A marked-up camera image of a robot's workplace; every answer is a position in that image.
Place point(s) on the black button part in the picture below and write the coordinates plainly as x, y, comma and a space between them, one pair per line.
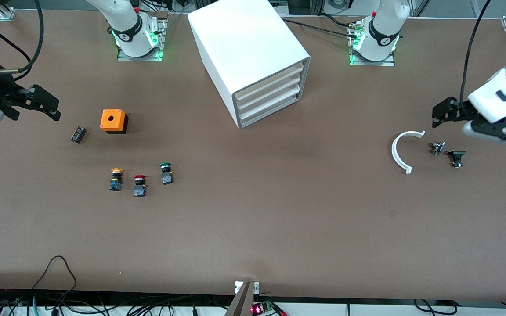
456, 154

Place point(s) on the yellow push button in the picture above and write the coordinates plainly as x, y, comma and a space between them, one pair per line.
116, 182

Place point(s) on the orange button enclosure box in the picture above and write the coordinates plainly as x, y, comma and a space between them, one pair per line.
112, 120

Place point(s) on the circuit board with red LED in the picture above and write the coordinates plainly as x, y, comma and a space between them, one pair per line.
257, 309

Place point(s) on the red push button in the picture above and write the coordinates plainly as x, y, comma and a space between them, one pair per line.
139, 189

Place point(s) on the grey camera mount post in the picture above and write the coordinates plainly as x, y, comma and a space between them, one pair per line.
242, 303

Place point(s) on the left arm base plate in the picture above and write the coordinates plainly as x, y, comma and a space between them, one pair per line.
376, 64

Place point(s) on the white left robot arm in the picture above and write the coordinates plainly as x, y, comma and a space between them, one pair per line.
384, 26

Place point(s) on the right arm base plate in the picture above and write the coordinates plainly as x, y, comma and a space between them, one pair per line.
162, 44

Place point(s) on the small black terminal block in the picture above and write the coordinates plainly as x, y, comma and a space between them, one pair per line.
78, 134

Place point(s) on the white mount bracket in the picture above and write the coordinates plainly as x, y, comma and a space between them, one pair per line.
256, 287

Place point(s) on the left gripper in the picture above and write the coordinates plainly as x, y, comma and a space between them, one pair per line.
463, 109

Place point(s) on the white curved plastic piece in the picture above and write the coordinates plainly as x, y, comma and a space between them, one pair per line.
394, 151

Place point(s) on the green push button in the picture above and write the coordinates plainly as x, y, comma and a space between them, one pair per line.
166, 177

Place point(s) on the small grey metal part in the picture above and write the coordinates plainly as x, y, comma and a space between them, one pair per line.
436, 148

